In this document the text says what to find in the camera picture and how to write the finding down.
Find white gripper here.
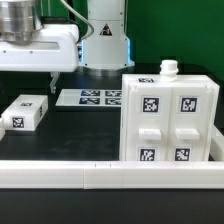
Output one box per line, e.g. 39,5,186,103
0,24,79,94

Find white cabinet top block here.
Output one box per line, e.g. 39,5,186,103
1,94,48,131

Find white cabinet body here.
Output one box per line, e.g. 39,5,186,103
119,60,219,162

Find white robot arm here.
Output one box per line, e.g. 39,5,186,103
0,0,135,88

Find white left fence stub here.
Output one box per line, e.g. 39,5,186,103
0,118,5,141

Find white marker base plate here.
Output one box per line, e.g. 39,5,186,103
56,89,122,107

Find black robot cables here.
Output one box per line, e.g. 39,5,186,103
30,0,83,62

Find white front fence rail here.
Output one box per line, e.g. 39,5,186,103
0,160,224,189

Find white fence rail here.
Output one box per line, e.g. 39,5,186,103
210,127,224,162
0,160,224,189

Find white right fence rail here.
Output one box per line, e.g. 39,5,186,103
210,127,224,162

